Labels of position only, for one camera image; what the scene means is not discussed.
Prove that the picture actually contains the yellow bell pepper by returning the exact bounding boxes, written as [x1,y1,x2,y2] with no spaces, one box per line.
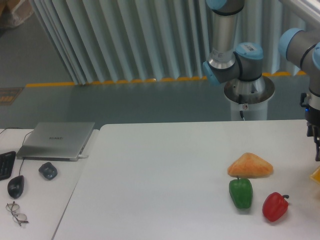
[309,167,320,185]

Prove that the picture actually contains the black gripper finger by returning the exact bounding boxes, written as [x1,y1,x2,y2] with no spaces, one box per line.
[313,136,320,161]

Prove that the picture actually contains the dark earbuds case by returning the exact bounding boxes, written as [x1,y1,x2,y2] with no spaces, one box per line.
[38,162,58,181]

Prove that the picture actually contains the black keyboard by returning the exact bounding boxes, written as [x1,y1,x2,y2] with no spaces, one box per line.
[0,151,16,181]

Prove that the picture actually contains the cardboard box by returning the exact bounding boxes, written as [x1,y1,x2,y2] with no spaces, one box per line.
[0,0,34,30]

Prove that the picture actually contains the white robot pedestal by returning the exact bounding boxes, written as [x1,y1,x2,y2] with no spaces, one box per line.
[224,76,275,121]

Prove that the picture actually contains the thin-framed eyeglasses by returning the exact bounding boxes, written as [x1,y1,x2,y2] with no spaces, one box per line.
[5,201,29,227]

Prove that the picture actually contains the white laptop plug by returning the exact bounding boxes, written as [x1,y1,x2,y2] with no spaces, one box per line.
[77,154,89,159]

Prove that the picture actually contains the red bell pepper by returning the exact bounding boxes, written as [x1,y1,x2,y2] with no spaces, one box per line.
[262,192,290,222]

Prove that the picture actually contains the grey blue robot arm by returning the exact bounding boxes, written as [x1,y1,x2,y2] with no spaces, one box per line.
[202,0,320,145]

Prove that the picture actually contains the green bell pepper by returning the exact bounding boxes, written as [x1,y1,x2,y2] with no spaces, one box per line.
[228,178,253,209]

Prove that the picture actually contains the orange triangular bread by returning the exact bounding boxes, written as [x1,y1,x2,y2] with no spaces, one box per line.
[227,152,274,178]

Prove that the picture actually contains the black mouse cable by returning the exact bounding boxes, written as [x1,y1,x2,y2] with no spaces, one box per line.
[0,127,36,177]

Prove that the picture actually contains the black computer mouse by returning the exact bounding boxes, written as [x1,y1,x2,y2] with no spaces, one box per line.
[7,175,25,199]

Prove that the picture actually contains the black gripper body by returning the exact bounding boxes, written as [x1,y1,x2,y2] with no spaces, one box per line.
[300,92,320,138]

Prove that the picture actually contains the white folding curtain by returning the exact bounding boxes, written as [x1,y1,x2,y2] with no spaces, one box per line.
[29,0,309,86]

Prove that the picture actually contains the silver laptop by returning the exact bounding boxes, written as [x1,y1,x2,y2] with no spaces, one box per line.
[16,122,95,161]

